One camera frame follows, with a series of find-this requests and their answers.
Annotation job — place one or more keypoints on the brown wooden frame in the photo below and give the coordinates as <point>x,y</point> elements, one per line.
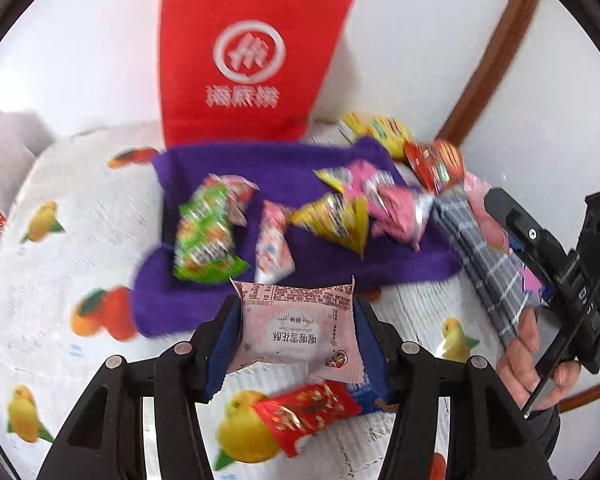
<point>495,60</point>

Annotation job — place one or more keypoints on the pink yellow triangular snack packet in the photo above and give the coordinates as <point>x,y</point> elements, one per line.
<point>352,177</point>

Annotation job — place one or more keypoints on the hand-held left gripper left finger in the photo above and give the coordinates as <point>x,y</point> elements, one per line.
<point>222,355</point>

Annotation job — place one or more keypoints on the red paper bag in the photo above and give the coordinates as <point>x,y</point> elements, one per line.
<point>195,35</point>

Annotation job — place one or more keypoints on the pale pink pastry packet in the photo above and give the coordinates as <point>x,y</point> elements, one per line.
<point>295,330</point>

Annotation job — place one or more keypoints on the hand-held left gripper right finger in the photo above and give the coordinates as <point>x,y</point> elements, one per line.
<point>372,355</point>

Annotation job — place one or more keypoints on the blue snack packet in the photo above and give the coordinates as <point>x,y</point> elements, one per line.
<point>370,397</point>

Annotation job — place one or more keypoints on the fruit print tablecloth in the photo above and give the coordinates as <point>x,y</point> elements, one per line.
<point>105,210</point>

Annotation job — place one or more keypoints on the person's right hand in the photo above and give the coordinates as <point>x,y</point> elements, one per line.
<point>520,360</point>

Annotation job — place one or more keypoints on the yellow chips bag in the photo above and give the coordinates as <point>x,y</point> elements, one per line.
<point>385,132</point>

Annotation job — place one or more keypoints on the green triangular snack packet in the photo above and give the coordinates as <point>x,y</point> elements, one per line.
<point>205,240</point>

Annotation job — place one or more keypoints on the red white snack packet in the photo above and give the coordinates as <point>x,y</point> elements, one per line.
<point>240,192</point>

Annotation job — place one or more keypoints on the grey checked cloth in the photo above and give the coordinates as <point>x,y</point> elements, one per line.
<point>485,270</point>

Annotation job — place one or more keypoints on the orange chips bag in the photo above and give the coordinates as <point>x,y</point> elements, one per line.
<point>437,165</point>

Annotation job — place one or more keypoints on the purple towel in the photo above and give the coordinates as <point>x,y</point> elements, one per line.
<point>300,160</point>

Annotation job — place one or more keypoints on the large pink snack packet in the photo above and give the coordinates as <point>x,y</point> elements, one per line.
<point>397,205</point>

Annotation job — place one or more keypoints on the light pink peach snack packet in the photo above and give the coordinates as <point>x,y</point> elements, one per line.
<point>482,210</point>

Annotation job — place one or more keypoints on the small pink candy packet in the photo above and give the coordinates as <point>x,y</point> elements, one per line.
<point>275,245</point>

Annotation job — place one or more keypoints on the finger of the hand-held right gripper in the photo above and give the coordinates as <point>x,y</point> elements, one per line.
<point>525,232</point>

